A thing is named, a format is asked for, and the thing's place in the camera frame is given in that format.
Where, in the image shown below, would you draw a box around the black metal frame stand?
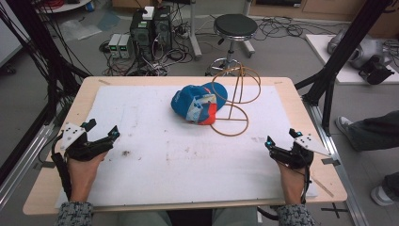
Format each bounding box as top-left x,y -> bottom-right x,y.
294,0 -> 396,137
0,0 -> 90,186

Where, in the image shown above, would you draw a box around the wire hat stand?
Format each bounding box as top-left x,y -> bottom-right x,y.
209,63 -> 263,137

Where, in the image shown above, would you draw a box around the black computer tower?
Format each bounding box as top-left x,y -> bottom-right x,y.
129,8 -> 155,62
152,5 -> 174,55

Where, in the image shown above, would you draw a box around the person's left hand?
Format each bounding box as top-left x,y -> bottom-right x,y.
67,151 -> 109,203

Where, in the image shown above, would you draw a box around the blue baseball cap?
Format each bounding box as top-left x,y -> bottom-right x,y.
170,81 -> 230,126

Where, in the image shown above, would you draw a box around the tangle of floor cables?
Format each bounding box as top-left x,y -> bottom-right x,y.
99,22 -> 196,77

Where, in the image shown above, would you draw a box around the black device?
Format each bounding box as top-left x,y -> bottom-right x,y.
358,56 -> 396,86

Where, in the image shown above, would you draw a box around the person's legs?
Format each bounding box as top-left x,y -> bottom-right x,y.
117,206 -> 262,226

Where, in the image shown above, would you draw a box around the person's right hand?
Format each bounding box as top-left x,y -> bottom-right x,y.
277,161 -> 308,205

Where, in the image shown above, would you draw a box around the clear plastic sheet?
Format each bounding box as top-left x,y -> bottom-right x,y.
58,18 -> 104,42

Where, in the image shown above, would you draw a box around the black round stool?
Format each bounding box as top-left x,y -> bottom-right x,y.
204,12 -> 259,77

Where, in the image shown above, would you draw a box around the white round table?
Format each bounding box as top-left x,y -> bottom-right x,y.
35,0 -> 92,14

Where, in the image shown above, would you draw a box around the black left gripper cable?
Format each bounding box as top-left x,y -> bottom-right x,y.
50,133 -> 73,202

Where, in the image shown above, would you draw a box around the grey rounded device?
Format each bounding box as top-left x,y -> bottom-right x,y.
327,28 -> 393,71

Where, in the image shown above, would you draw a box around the aluminium rail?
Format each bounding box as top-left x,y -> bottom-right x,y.
0,122 -> 56,211
302,97 -> 371,226

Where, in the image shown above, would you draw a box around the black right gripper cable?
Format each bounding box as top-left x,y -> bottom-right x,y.
299,156 -> 312,205

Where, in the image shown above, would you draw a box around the grey tape strip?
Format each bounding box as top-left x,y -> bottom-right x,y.
320,156 -> 342,168
33,160 -> 56,171

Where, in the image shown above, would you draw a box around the grey power supply unit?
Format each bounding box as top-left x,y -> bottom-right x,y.
118,33 -> 135,60
107,33 -> 122,59

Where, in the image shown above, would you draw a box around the white platform board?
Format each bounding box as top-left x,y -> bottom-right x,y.
305,33 -> 399,86

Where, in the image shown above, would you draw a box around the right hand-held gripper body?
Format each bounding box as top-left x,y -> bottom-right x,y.
269,133 -> 332,170

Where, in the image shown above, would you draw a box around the white box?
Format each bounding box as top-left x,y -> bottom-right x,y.
141,6 -> 155,22

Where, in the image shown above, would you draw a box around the grey desk leg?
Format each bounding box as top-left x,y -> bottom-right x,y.
187,0 -> 203,61

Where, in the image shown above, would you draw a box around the white foam mat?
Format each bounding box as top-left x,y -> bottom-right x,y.
54,84 -> 318,210

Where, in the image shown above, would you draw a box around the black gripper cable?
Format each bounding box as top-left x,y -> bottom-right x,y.
299,156 -> 312,205
50,133 -> 73,202

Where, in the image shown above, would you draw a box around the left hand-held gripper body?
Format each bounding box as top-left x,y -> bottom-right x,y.
59,121 -> 113,163

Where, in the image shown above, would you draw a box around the black floor cables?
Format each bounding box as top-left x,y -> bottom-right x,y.
252,15 -> 346,42

